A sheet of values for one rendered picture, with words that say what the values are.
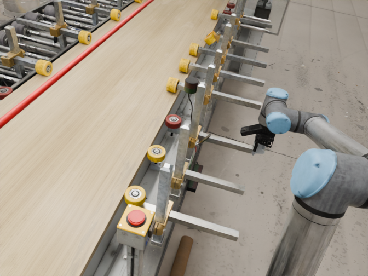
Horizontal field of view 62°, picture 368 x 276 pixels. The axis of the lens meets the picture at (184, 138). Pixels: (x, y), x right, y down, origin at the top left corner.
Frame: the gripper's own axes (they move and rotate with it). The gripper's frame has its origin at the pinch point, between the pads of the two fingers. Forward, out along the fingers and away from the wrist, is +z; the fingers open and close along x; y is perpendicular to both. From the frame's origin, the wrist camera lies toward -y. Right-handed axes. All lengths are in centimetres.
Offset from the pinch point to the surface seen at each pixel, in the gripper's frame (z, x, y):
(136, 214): -41, -80, -29
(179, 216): -3, -50, -24
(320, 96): 84, 230, 80
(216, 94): -13.6, 23.3, -25.5
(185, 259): 75, -25, -20
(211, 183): 0.5, -26.7, -15.6
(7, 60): -16, 4, -138
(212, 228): -2, -51, -10
